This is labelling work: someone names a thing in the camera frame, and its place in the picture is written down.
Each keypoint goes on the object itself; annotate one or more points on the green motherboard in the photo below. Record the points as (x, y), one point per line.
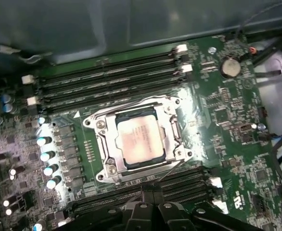
(227, 134)

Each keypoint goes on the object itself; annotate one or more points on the metal locking lever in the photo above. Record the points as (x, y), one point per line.
(136, 102)
(145, 175)

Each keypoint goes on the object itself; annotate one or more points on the silver cylinder capacitor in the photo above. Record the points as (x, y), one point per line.
(53, 183)
(46, 156)
(50, 170)
(43, 141)

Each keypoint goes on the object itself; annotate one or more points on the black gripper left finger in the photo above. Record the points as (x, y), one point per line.
(141, 216)

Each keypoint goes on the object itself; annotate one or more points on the silver CPU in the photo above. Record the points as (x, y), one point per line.
(141, 139)

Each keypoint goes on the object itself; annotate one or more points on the blue cylinder capacitor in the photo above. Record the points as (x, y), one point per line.
(9, 108)
(6, 98)

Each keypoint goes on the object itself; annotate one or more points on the round coin battery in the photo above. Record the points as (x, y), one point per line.
(230, 67)

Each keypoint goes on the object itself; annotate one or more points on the black PC case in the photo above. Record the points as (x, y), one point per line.
(83, 24)

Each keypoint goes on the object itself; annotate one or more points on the CPU socket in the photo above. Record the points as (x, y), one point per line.
(93, 120)

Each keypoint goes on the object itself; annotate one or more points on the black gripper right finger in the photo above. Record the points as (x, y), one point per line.
(170, 216)

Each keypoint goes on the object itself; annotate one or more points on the black RAM slot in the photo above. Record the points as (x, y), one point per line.
(184, 188)
(184, 176)
(107, 68)
(107, 98)
(198, 198)
(107, 78)
(107, 88)

